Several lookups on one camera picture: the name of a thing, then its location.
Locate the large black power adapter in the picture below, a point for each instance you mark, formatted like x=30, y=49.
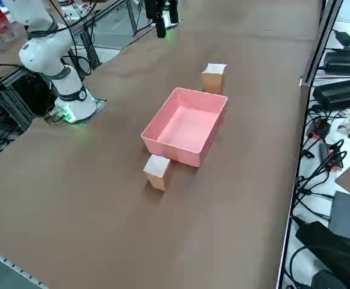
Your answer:
x=322, y=244

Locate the red and black plug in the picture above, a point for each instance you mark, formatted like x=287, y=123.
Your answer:
x=319, y=131

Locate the black inline adapter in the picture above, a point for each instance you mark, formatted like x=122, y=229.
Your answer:
x=323, y=153

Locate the kraft carton white inside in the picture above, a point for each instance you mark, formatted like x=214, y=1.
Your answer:
x=212, y=82
x=156, y=168

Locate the dark grey flat box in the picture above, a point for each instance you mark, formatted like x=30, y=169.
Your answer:
x=349, y=213

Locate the ribbed black power brick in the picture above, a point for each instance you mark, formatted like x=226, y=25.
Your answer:
x=346, y=61
x=340, y=93

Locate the white post bracket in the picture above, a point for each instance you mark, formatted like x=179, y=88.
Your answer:
x=305, y=82

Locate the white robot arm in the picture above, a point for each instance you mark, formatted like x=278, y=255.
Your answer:
x=42, y=51

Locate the small black power adapter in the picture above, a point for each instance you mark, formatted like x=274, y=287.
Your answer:
x=345, y=37

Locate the pink plastic tray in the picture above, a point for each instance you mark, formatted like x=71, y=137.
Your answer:
x=189, y=126

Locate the aluminium profile strut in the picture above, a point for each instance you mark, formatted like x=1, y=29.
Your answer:
x=91, y=45

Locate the black aluminium frame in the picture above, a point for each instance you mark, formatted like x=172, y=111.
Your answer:
x=18, y=90

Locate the aluminium table edge rail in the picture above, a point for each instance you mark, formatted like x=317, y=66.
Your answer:
x=9, y=265

